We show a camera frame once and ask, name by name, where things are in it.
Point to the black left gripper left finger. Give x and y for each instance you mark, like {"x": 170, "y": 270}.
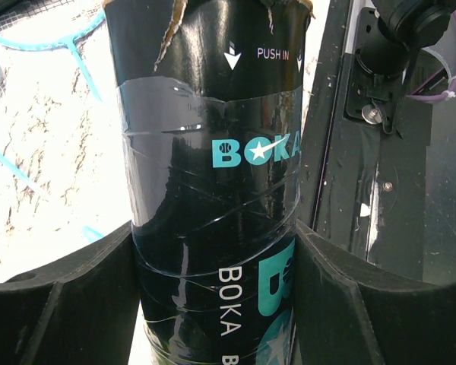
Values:
{"x": 79, "y": 309}

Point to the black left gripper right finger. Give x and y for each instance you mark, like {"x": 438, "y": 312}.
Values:
{"x": 351, "y": 312}

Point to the black Boka shuttlecock tube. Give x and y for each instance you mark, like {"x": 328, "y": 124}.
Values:
{"x": 210, "y": 97}

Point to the light blue badminton racket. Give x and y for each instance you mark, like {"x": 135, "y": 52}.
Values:
{"x": 7, "y": 159}
{"x": 69, "y": 42}

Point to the blue Sport racket bag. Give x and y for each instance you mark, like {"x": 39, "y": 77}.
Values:
{"x": 15, "y": 9}

